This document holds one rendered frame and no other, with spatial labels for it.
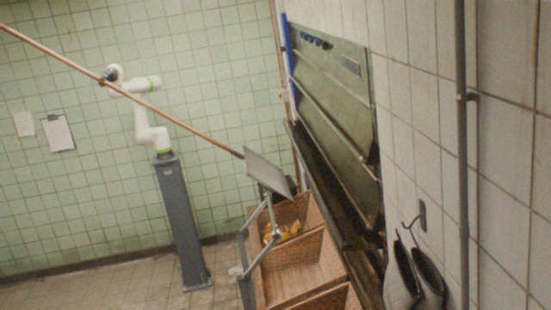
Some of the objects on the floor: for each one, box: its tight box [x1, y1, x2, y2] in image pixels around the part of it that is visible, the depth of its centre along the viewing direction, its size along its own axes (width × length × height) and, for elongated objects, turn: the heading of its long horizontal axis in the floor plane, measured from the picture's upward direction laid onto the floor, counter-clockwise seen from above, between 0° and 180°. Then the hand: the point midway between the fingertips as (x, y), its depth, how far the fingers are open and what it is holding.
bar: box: [235, 155, 282, 310], centre depth 300 cm, size 31×127×118 cm, turn 29°
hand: (102, 81), depth 275 cm, fingers closed on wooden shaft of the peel, 3 cm apart
